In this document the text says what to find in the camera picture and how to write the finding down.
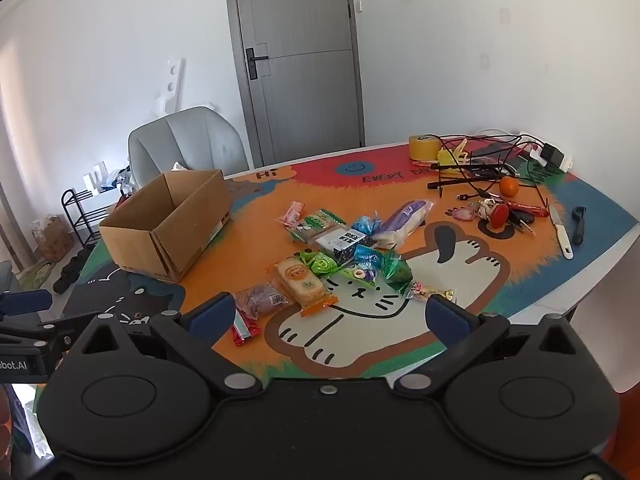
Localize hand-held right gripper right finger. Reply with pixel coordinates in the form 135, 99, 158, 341
394, 294, 596, 398

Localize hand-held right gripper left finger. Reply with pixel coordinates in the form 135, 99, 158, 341
67, 292, 263, 397

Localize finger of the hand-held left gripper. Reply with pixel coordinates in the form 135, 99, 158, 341
0, 289, 54, 320
0, 311, 101, 361

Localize brown cardboard box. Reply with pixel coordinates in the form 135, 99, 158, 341
98, 170, 233, 283

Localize blue snack packet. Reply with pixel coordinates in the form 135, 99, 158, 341
350, 212, 383, 248

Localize black and white snack packet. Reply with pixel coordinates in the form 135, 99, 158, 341
316, 227, 373, 266

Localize green floor mat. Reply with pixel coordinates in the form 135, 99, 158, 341
20, 260, 57, 291

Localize red and green snack packet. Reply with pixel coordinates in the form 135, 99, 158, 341
231, 309, 262, 348

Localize small yellow-red candy packet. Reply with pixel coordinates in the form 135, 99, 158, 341
407, 281, 458, 306

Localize purple bread packet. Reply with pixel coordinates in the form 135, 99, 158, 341
234, 282, 291, 321

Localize row of black slippers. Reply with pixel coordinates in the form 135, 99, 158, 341
52, 255, 93, 294

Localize printed cardboard floor box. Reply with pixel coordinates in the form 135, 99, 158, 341
32, 215, 76, 261

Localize dark green snack packet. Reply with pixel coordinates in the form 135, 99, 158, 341
377, 252, 413, 293

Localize orange bread packet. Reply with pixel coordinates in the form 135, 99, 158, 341
267, 255, 340, 318

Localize purple and white snack packet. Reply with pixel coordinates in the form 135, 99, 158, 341
372, 199, 435, 250

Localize black shoe rack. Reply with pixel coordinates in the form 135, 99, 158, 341
61, 187, 126, 251

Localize light green snack packet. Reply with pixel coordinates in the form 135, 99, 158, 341
294, 250, 346, 278

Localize pink snack packet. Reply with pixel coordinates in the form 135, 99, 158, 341
277, 201, 306, 228

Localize black metal rods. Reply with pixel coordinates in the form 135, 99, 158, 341
427, 162, 506, 191

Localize green striped snack packet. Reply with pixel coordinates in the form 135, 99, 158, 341
287, 208, 347, 243

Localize white knife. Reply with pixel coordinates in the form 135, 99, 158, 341
549, 205, 575, 260

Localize white foam block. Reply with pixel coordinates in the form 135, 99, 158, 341
82, 161, 110, 191

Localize blue plastic bag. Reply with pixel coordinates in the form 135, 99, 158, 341
100, 167, 136, 194

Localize black peeler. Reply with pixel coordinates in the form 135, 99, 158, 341
571, 206, 587, 246

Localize colourful cartoon table mat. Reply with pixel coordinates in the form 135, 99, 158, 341
35, 140, 640, 386

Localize yellow plastic clip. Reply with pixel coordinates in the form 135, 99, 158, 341
438, 141, 473, 167

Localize yellow tape roll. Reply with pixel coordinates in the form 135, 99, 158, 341
408, 135, 442, 161

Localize grey upholstered chair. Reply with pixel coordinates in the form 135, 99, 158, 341
127, 106, 251, 188

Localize white power strip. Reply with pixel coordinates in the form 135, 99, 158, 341
517, 131, 573, 173

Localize white foam board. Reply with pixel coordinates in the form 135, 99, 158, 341
150, 57, 186, 116

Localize grey room door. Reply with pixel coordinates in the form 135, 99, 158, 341
222, 0, 366, 168

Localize white ring-print snack packet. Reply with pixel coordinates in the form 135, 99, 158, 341
327, 262, 381, 288

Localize black door handle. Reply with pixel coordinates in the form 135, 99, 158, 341
245, 47, 269, 80

